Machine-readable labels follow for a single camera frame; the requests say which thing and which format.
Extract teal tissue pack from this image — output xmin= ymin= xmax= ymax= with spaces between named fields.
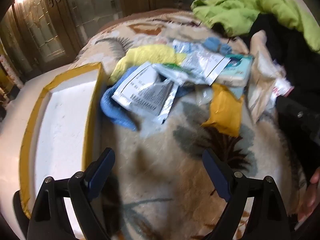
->
xmin=215 ymin=55 xmax=254 ymax=88

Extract blue socks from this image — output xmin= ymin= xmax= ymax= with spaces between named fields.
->
xmin=202 ymin=37 xmax=233 ymax=55

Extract stack of white red boxes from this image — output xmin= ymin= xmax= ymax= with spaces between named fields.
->
xmin=0 ymin=55 xmax=23 ymax=89

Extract white printed packet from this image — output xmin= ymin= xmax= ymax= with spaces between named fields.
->
xmin=172 ymin=47 xmax=232 ymax=85

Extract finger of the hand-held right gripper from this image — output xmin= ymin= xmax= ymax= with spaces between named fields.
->
xmin=275 ymin=95 xmax=320 ymax=145

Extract blue cloth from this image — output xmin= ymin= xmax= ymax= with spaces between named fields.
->
xmin=100 ymin=66 xmax=185 ymax=132

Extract green puffer jacket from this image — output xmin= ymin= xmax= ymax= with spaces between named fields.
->
xmin=191 ymin=0 xmax=320 ymax=52

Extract yellow cloth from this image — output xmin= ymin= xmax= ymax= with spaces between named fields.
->
xmin=110 ymin=44 xmax=187 ymax=83

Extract silver printed packet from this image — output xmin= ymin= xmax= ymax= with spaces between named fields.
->
xmin=111 ymin=62 xmax=179 ymax=124

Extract white foam box yellow tape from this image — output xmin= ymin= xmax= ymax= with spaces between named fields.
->
xmin=19 ymin=62 xmax=105 ymax=220

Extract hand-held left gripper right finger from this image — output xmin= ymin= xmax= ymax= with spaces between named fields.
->
xmin=202 ymin=149 xmax=295 ymax=240

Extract small white red print packet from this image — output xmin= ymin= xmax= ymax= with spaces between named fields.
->
xmin=271 ymin=76 xmax=295 ymax=98

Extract wooden double glass door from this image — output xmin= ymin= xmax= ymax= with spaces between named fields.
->
xmin=12 ymin=0 xmax=120 ymax=65

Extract person's right hand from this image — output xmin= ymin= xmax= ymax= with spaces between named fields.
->
xmin=297 ymin=167 xmax=320 ymax=228

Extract mustard yellow packet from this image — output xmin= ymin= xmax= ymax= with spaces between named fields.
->
xmin=202 ymin=82 xmax=244 ymax=137

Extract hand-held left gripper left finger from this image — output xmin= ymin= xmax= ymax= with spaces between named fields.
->
xmin=27 ymin=147 xmax=116 ymax=240

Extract leaf print blanket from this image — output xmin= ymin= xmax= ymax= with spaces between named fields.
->
xmin=67 ymin=9 xmax=310 ymax=240

